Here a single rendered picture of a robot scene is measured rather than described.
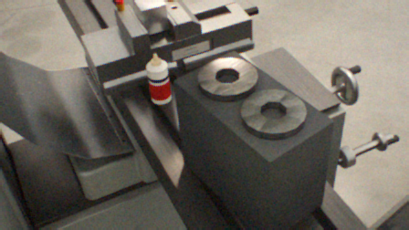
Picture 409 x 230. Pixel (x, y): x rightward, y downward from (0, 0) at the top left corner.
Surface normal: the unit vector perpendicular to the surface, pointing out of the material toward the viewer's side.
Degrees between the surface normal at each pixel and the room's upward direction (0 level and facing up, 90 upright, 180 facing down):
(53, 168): 0
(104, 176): 90
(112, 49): 0
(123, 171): 90
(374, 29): 0
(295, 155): 90
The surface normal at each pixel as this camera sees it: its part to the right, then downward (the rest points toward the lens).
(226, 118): -0.06, -0.73
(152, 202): 0.44, 0.59
